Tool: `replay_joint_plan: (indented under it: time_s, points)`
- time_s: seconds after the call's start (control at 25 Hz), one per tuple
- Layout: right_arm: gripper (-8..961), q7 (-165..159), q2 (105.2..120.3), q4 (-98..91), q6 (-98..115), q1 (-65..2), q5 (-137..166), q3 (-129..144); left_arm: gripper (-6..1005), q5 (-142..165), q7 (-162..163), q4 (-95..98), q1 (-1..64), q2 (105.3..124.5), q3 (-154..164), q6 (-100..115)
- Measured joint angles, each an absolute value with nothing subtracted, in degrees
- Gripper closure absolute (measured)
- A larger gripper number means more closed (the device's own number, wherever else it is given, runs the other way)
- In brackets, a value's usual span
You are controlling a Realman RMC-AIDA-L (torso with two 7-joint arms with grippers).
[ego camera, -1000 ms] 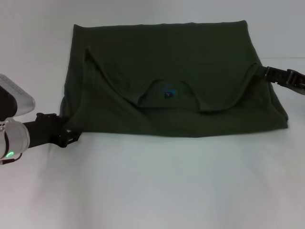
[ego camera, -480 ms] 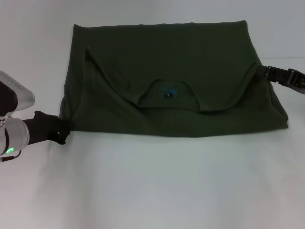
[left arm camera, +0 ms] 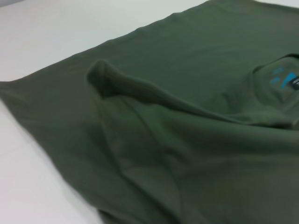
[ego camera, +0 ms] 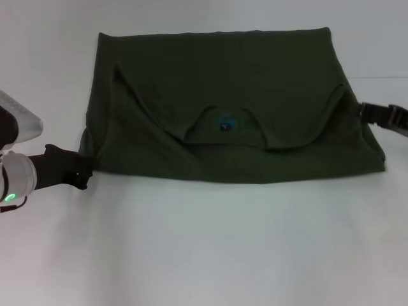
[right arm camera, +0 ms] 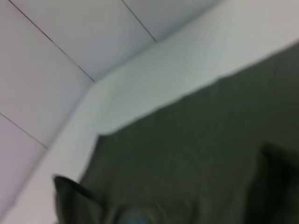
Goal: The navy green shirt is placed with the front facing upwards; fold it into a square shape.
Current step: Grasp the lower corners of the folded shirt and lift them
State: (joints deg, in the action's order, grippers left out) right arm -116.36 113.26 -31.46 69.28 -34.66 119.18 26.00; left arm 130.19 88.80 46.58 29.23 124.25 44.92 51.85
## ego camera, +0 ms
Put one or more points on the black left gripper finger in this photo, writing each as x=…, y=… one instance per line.
x=90, y=162

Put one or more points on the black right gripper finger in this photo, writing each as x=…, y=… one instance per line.
x=374, y=112

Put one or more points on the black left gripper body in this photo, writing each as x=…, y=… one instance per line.
x=60, y=167

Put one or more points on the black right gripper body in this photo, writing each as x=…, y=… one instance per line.
x=400, y=119

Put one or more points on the dark green FREE t-shirt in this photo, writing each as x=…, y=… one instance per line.
x=223, y=79

